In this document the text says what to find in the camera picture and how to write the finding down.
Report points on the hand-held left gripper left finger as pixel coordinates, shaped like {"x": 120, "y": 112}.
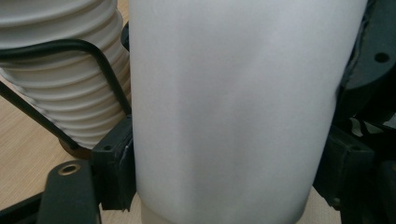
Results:
{"x": 113, "y": 168}

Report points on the stack of white paper cups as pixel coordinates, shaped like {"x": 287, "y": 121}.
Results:
{"x": 59, "y": 77}

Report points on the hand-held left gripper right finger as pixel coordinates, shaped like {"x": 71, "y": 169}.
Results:
{"x": 345, "y": 168}

